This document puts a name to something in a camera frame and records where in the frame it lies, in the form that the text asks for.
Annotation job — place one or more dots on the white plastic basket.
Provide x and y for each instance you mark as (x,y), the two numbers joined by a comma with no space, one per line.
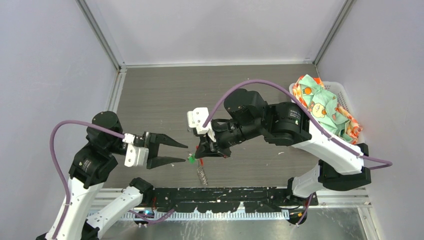
(342,97)

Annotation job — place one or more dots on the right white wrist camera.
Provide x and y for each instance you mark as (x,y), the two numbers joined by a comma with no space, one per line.
(195,120)

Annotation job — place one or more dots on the colourful patterned cloth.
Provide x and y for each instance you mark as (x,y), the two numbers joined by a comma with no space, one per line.
(326,108)

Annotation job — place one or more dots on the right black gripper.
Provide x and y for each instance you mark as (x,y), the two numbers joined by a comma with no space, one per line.
(205,148)

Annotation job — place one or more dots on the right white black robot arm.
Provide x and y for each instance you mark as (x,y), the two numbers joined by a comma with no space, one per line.
(340,167)

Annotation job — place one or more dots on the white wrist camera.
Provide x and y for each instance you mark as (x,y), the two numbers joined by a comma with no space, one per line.
(195,120)
(135,156)

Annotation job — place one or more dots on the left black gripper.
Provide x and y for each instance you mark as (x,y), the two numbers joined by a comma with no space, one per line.
(153,140)

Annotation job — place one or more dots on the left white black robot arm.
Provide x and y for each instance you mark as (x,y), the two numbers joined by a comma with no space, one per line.
(90,169)

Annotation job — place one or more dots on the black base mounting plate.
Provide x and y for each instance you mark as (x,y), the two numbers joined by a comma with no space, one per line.
(221,199)

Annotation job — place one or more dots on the aluminium frame rail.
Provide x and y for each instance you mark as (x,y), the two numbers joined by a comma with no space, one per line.
(323,199)

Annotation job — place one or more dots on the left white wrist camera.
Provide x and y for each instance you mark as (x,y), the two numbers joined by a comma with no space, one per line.
(135,156)

